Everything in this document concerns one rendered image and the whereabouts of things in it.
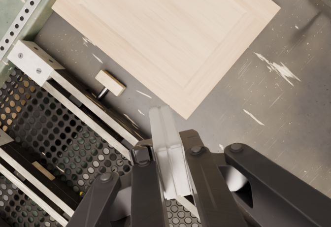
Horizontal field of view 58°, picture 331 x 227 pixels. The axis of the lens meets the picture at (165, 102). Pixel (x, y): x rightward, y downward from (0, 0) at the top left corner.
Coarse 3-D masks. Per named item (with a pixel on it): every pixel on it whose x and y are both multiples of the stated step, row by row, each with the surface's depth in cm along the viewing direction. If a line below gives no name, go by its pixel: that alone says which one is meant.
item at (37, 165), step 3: (33, 162) 89; (36, 162) 90; (36, 165) 89; (39, 165) 90; (39, 168) 89; (42, 168) 90; (42, 171) 89; (45, 171) 89; (48, 171) 90; (45, 174) 88; (48, 174) 89; (51, 174) 90; (48, 177) 88; (51, 177) 89; (54, 177) 90; (51, 180) 88
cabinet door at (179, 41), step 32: (64, 0) 82; (96, 0) 81; (128, 0) 80; (160, 0) 79; (192, 0) 78; (224, 0) 77; (256, 0) 75; (96, 32) 82; (128, 32) 81; (160, 32) 80; (192, 32) 79; (224, 32) 77; (256, 32) 76; (128, 64) 82; (160, 64) 81; (192, 64) 80; (224, 64) 78; (160, 96) 81; (192, 96) 80
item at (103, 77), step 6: (102, 72) 82; (96, 78) 82; (102, 78) 82; (108, 78) 81; (114, 78) 83; (102, 84) 82; (108, 84) 82; (114, 84) 81; (120, 84) 82; (114, 90) 82; (120, 90) 81
